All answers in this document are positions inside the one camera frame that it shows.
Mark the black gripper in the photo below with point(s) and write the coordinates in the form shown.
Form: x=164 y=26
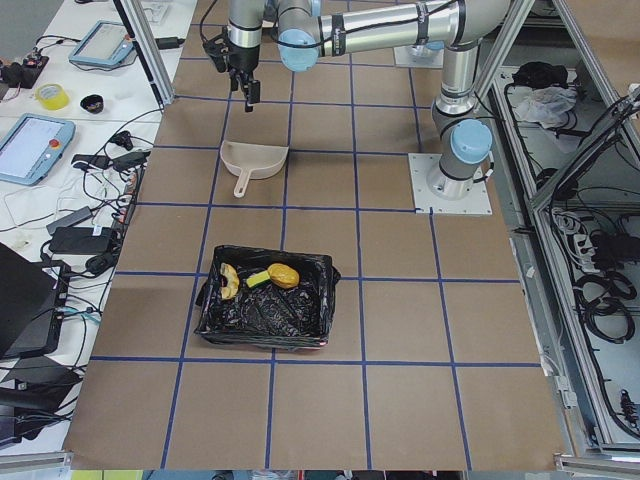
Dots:
x=243 y=59

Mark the beige plastic dustpan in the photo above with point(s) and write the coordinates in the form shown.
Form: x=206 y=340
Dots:
x=251 y=162

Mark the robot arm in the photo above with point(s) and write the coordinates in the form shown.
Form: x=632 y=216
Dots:
x=303 y=36

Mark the pink bin with black bag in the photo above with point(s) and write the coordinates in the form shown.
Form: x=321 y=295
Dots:
x=269 y=316

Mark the upper blue teach pendant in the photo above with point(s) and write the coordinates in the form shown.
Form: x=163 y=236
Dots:
x=106 y=46

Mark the blue teach pendant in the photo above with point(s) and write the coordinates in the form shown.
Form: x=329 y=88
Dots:
x=33 y=146
x=106 y=46

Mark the yellow tape roll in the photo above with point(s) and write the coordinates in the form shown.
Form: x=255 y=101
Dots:
x=52 y=97

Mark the yellow sponge piece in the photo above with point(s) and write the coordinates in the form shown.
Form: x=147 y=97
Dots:
x=258 y=279

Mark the orange potato-like lump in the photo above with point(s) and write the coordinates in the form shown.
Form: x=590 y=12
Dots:
x=283 y=276

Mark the lower blue teach pendant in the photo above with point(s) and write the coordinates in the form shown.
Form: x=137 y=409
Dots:
x=33 y=146

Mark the black power brick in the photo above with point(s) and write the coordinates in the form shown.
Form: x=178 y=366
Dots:
x=82 y=240

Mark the black laptop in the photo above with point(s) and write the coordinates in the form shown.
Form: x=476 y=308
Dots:
x=32 y=297

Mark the crumpled white cloth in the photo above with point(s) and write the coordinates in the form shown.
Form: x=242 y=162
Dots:
x=548 y=107

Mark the aluminium frame post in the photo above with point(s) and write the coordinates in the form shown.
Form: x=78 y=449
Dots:
x=135 y=22

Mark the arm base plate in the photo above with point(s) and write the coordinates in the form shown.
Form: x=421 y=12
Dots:
x=455 y=200
x=418 y=57

